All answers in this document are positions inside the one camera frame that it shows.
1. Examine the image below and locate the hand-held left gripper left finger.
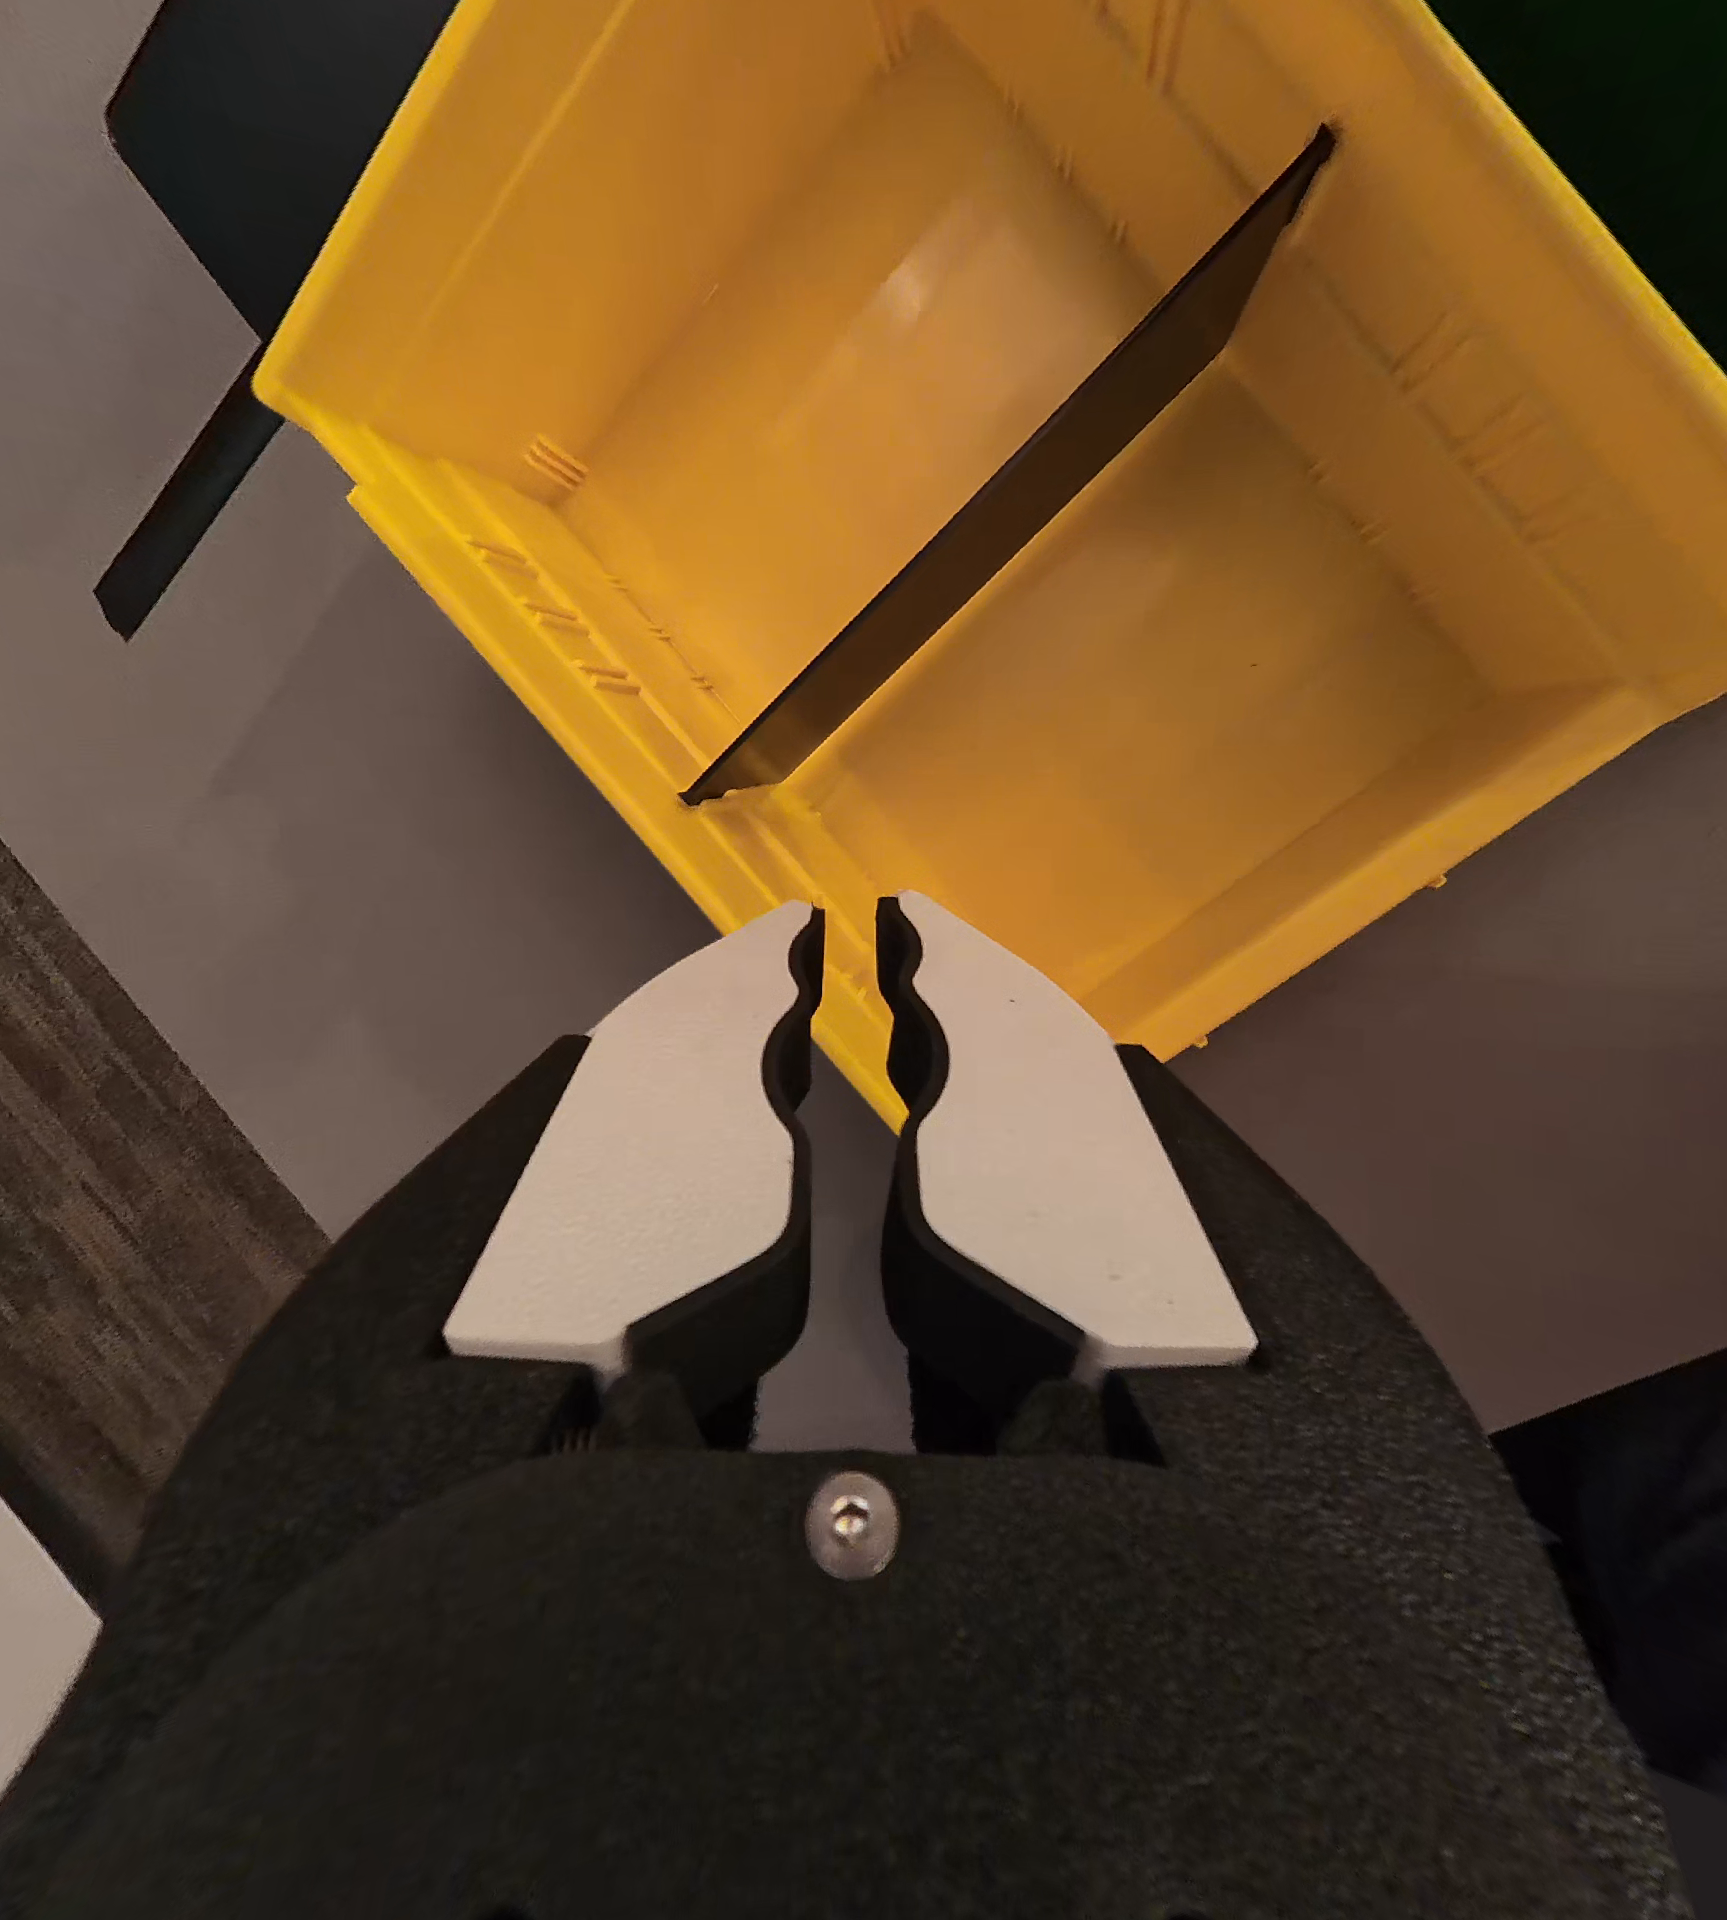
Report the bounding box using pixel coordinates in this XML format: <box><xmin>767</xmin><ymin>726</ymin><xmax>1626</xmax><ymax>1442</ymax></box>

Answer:
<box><xmin>443</xmin><ymin>900</ymin><xmax>823</xmax><ymax>1371</ymax></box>

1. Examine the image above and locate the yellow plastic bin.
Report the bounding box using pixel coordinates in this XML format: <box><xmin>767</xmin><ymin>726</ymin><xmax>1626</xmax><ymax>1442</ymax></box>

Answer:
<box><xmin>255</xmin><ymin>0</ymin><xmax>1727</xmax><ymax>1130</ymax></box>

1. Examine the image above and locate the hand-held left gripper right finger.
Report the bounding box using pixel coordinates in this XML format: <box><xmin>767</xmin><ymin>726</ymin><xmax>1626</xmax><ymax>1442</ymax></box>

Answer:
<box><xmin>875</xmin><ymin>892</ymin><xmax>1261</xmax><ymax>1376</ymax></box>

